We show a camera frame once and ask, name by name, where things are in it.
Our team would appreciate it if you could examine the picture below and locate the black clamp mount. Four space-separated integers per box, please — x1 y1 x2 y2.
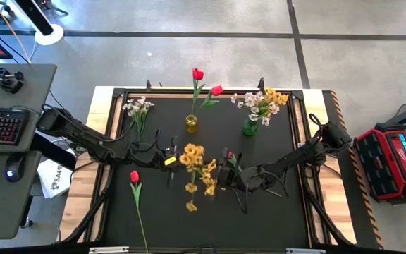
0 67 25 95

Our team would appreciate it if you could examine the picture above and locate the black post white round base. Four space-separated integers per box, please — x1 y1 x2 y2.
14 0 65 46

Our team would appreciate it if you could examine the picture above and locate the silver metal bracket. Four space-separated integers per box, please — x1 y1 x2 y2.
285 248 326 254
88 246 130 254

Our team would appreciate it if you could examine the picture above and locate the green glass vase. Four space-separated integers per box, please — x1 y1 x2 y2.
242 119 260 138

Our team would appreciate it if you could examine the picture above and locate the white printed paper bag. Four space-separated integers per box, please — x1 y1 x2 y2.
36 147 77 200

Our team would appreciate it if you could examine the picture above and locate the red black power station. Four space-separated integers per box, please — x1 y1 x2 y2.
352 121 406 205

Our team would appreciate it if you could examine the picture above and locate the black ramp hazard striped edge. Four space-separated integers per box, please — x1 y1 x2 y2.
321 90 384 250

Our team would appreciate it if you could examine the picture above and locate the black computer mouse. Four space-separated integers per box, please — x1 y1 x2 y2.
4 152 27 183

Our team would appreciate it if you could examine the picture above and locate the black aluminium table frame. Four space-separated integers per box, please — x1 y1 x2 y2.
60 86 355 250

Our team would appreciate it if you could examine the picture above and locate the white artificial flower bunch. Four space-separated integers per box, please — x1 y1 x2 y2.
230 90 281 127
121 95 155 142

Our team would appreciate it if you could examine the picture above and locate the black desk leg beam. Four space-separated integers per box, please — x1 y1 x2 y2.
30 135 78 171

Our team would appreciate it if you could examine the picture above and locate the yellow glass vase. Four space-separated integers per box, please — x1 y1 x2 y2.
185 114 199 134

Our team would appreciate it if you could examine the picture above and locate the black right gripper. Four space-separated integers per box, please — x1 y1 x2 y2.
217 147 248 191

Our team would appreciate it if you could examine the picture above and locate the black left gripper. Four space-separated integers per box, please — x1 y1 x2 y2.
153 135 181 188

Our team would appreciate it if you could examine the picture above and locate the yellow artificial flower bunch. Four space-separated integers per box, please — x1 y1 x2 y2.
259 87 290 117
178 143 219 213

